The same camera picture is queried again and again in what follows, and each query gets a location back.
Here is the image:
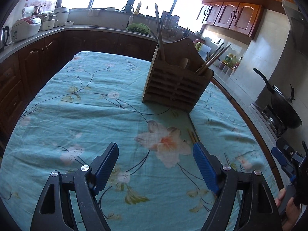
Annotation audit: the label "person's right hand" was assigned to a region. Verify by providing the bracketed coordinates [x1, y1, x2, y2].
[275, 188, 301, 231]

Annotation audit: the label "teal floral tablecloth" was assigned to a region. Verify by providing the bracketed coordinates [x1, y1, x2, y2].
[1, 52, 278, 230]

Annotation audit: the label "yellow oil bottle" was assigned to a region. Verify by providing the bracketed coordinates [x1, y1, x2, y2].
[223, 53, 237, 68]

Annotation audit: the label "steel range hood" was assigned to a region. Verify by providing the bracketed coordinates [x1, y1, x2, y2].
[281, 0, 307, 58]

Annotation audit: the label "wooden utensil holder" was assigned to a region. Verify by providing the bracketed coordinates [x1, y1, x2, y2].
[142, 38, 214, 113]

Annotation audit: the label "steel electric kettle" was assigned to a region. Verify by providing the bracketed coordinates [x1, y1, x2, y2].
[0, 26, 10, 52]

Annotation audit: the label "white red rice cooker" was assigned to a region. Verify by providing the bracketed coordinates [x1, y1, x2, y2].
[11, 16, 42, 43]

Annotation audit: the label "white bowl on counter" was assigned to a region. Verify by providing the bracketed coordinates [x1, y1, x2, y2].
[65, 21, 74, 27]

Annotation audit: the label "small white steamer pot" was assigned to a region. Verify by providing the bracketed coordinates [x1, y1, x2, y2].
[42, 13, 56, 31]

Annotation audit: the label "white steel cooking pot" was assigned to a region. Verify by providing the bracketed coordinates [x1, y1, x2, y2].
[54, 7, 69, 27]

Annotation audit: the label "green colander with greens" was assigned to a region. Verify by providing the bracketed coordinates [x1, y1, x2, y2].
[126, 23, 151, 35]

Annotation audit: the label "chrome sink faucet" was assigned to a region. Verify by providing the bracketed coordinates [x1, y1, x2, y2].
[120, 4, 134, 28]

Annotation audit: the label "yellow dish soap bottle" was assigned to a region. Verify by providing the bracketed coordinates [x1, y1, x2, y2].
[134, 2, 142, 15]

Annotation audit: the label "black wok with handle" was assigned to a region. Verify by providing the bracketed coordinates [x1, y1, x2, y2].
[253, 68, 302, 129]

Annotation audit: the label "clear pitcher green handle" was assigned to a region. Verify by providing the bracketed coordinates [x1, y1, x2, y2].
[195, 42, 211, 60]

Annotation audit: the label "upper wooden wall cabinets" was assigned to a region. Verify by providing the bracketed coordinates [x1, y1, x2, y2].
[197, 0, 294, 39]

